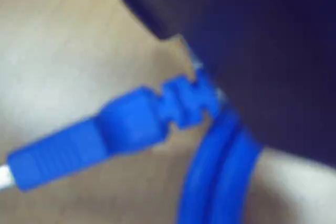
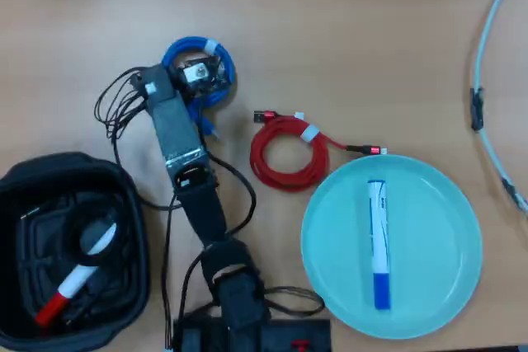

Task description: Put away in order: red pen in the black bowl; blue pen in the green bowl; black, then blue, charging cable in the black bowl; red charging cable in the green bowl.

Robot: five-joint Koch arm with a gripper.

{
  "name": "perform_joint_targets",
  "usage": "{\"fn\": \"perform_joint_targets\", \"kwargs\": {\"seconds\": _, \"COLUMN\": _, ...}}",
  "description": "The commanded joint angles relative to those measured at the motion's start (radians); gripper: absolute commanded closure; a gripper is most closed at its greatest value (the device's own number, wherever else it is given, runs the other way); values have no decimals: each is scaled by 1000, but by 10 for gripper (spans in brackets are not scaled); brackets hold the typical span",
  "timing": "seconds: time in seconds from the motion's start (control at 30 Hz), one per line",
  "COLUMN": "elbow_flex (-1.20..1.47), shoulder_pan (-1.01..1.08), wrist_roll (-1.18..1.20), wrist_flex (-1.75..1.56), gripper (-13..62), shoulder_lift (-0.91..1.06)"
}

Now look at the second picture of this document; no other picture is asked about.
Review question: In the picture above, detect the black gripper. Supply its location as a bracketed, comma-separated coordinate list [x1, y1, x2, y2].
[139, 63, 183, 106]

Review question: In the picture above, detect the blue charging cable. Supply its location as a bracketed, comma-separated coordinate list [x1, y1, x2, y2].
[162, 35, 237, 141]

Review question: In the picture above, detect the red charging cable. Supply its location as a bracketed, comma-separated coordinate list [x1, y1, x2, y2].
[250, 110, 389, 192]

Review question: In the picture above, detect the black charging cable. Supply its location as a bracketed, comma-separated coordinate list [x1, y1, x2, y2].
[18, 190, 125, 324]

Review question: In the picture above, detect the white marker pen red cap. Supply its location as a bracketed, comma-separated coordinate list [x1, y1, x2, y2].
[35, 222, 119, 326]

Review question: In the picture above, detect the white marker pen blue cap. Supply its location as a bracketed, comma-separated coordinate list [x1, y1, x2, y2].
[366, 178, 392, 311]

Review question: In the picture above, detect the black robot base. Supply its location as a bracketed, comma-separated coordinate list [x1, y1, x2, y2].
[172, 317, 332, 352]

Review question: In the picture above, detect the black square bowl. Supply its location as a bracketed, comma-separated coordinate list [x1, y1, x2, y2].
[0, 152, 150, 352]

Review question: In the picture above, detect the green round bowl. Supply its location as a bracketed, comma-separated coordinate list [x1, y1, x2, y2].
[300, 154, 483, 340]

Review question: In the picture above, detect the black tape wrap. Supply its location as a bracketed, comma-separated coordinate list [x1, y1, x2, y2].
[500, 176, 521, 207]

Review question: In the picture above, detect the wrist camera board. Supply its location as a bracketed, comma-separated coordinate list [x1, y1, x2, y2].
[177, 54, 227, 93]

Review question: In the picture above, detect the long white cable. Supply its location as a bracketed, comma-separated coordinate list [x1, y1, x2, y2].
[469, 0, 528, 217]

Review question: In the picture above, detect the black cable clip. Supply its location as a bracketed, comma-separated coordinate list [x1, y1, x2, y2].
[469, 87, 485, 131]

